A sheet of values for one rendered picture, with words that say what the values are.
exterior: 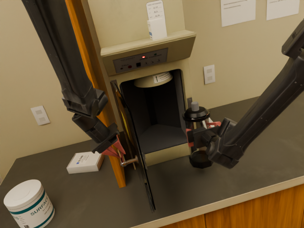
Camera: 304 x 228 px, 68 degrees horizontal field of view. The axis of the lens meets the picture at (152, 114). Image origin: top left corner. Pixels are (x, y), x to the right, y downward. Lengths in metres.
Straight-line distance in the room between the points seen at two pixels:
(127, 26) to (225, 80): 0.86
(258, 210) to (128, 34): 0.87
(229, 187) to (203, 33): 0.86
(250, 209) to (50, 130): 1.14
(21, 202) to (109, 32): 0.67
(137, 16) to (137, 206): 0.71
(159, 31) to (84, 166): 0.72
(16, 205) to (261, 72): 1.49
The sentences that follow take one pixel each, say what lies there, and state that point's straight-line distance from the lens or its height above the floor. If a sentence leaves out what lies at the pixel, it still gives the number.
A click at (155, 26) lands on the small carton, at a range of 0.78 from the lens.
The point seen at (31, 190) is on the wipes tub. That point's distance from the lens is 0.99.
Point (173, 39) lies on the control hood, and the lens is 0.77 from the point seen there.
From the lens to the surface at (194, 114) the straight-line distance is 0.85.
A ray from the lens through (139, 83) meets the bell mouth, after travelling 0.95.
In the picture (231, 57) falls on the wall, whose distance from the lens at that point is 1.51.
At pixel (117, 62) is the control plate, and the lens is 0.78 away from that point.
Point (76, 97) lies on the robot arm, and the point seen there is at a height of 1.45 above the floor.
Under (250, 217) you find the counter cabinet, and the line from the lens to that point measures 1.11.
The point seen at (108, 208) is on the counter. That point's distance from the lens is 0.97.
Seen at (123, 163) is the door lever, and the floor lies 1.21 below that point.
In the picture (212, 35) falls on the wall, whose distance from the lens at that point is 1.42.
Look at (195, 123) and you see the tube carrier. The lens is 0.86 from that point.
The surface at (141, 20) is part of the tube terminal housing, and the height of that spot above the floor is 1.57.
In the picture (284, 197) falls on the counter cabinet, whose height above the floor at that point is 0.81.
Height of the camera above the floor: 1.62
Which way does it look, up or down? 26 degrees down
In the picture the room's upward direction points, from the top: 12 degrees counter-clockwise
